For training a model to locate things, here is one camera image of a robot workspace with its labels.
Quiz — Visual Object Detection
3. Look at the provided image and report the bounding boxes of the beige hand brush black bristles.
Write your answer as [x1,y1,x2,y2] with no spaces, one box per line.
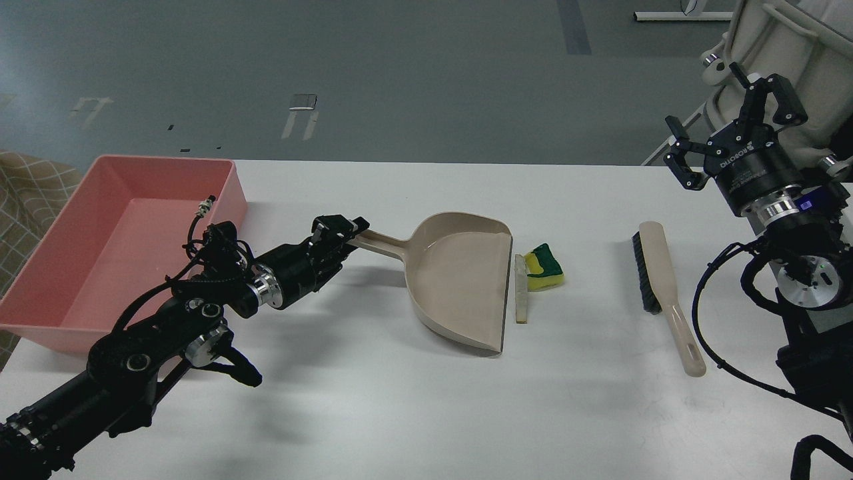
[631,221,706,379]

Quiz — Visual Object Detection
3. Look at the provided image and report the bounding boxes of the silver floor bracket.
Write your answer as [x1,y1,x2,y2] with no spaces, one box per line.
[279,92,320,141]

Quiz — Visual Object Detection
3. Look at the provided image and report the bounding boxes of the beige plastic dustpan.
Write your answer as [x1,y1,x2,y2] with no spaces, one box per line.
[349,212,514,355]

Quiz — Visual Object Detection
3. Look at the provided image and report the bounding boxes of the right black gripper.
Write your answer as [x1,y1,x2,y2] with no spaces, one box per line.
[664,63,808,217]

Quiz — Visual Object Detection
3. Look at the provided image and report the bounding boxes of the pink plastic bin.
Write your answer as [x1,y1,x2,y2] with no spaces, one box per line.
[1,155,247,353]

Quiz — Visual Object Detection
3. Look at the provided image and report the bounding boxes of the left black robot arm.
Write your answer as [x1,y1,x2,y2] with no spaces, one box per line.
[2,195,369,479]

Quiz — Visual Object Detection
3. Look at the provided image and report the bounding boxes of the beige checkered cloth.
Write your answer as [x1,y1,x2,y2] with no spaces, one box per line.
[0,151,83,371]

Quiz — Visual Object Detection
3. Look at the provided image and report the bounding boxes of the yellow green sponge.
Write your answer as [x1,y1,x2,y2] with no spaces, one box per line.
[522,243,566,292]

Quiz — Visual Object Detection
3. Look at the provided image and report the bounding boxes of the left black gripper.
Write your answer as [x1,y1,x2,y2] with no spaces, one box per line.
[257,215,371,310]

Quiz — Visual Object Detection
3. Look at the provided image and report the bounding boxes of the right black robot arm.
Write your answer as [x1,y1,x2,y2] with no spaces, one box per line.
[664,63,851,433]

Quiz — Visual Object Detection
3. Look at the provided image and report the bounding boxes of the white plastic chair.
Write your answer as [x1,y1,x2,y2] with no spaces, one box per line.
[641,0,853,221]

